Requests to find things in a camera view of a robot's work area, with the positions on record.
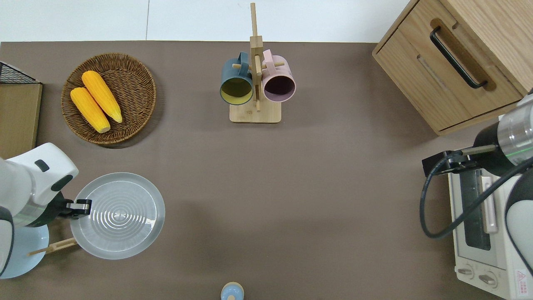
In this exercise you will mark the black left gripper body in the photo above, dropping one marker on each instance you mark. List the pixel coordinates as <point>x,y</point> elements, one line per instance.
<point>66,208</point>

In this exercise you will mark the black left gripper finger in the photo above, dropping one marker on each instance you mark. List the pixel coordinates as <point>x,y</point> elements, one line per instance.
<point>83,204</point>

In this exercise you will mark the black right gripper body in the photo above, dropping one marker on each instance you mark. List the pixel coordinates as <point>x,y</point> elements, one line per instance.
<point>435,163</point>

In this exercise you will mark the gray plate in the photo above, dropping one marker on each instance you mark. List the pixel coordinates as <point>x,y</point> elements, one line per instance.
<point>120,216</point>

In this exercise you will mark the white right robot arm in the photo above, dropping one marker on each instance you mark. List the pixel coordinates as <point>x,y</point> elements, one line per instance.
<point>516,137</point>

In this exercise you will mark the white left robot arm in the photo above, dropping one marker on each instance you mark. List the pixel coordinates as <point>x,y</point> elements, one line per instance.
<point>37,179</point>

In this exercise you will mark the wooden plate rack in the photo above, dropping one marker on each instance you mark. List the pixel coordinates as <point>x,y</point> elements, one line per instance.
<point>58,246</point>

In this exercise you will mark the light blue plate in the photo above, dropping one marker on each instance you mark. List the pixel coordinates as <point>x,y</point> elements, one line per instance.
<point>25,254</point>

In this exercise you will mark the wooden cabinet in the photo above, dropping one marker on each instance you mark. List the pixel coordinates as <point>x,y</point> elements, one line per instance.
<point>416,79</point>

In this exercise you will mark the cream toaster oven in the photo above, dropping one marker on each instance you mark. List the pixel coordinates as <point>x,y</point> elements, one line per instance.
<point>462,254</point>

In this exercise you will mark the yellow corn cob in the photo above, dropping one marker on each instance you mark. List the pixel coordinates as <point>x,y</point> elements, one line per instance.
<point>102,96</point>
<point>89,109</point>

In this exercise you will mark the brown table mat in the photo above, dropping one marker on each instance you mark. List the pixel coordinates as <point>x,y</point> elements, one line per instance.
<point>312,187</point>

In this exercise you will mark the brown wicker basket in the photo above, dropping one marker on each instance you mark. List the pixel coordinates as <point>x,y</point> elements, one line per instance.
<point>133,87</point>

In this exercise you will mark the pink mug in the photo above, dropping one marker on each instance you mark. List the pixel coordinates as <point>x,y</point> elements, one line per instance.
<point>281,73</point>

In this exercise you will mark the wooden mug tree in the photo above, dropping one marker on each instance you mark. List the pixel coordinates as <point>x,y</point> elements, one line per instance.
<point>256,114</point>

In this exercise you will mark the dark blue mug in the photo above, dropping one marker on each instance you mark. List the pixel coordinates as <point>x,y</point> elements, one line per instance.
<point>233,75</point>

